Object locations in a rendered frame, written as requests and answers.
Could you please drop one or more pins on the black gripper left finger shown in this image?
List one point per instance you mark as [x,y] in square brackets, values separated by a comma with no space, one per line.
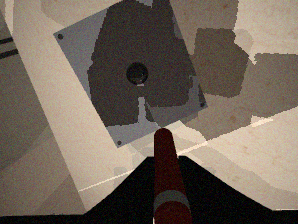
[132,202]

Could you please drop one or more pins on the dark grey square panel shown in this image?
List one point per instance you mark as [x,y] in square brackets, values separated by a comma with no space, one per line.
[133,64]

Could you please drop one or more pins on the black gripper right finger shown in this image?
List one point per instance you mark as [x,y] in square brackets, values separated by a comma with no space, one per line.
[212,201]

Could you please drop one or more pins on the dark red peg with grey band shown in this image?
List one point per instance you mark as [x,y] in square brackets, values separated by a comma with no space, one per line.
[171,205]

